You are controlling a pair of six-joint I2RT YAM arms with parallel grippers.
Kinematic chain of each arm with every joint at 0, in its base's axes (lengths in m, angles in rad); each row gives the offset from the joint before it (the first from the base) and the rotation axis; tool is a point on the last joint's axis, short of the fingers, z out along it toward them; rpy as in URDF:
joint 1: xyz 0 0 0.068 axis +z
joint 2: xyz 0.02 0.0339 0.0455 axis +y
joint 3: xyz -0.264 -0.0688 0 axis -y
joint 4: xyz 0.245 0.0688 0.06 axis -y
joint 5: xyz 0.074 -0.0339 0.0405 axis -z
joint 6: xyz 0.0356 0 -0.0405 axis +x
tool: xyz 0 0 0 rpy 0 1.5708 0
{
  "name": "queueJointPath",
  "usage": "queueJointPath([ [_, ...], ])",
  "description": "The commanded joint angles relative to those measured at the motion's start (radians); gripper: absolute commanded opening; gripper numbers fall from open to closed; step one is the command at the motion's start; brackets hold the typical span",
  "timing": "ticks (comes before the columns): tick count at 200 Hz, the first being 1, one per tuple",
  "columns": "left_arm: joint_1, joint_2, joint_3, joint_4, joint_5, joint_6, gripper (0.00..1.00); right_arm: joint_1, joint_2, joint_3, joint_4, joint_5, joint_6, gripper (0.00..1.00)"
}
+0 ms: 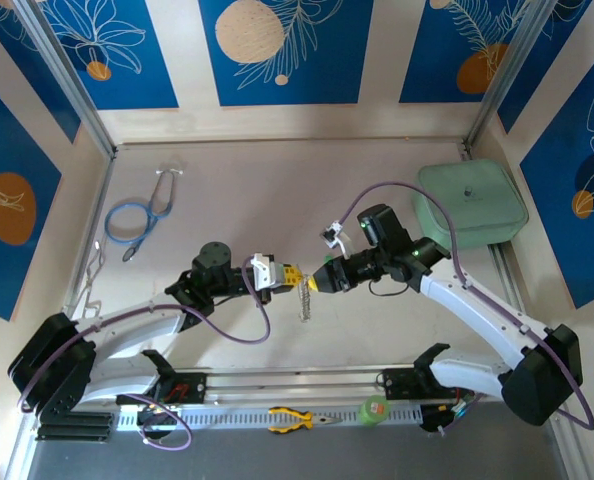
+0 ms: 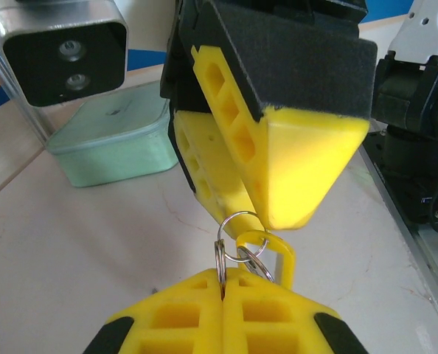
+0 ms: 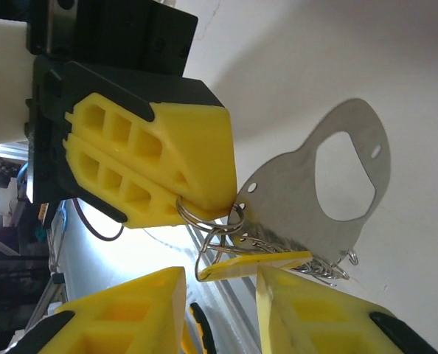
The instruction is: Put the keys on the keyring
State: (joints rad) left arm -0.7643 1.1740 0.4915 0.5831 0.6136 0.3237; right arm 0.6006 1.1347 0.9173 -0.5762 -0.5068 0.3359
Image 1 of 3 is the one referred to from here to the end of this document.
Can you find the silver keyring with chain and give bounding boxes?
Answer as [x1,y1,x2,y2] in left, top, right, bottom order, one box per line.
[296,273,314,325]

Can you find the green tape roll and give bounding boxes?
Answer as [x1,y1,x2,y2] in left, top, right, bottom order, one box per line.
[359,394,391,429]

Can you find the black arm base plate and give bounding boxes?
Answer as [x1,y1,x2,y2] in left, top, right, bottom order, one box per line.
[149,369,209,407]
[380,367,428,401]

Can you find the aluminium side rail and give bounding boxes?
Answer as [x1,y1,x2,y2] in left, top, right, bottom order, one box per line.
[487,242,532,321]
[59,152,118,319]

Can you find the silver metal forceps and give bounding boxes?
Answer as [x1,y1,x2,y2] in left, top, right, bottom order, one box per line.
[61,238,109,321]

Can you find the aluminium frame post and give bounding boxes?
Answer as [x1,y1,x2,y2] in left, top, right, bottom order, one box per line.
[461,0,562,154]
[11,0,117,159]

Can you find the grey slotted cable duct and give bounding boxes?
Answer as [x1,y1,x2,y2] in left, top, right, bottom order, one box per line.
[115,402,424,432]

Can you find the black aluminium extrusion bars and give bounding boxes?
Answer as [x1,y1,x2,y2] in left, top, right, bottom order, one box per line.
[36,412,114,442]

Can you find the yellow and black pliers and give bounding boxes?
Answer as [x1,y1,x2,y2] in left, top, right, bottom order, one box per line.
[267,405,344,435]

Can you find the blue stethoscope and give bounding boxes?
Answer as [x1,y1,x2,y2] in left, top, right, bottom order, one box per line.
[104,167,185,264]

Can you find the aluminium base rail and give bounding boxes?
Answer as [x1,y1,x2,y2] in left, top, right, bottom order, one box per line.
[204,367,386,405]

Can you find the mint green zipper case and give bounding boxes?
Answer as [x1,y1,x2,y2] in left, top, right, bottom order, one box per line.
[410,158,531,250]

